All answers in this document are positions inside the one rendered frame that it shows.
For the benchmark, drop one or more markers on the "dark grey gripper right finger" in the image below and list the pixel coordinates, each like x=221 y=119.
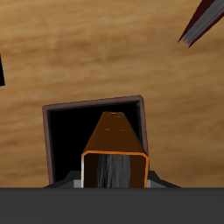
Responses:
x=156 y=180

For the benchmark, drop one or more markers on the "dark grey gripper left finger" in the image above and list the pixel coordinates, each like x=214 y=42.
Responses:
x=71 y=180

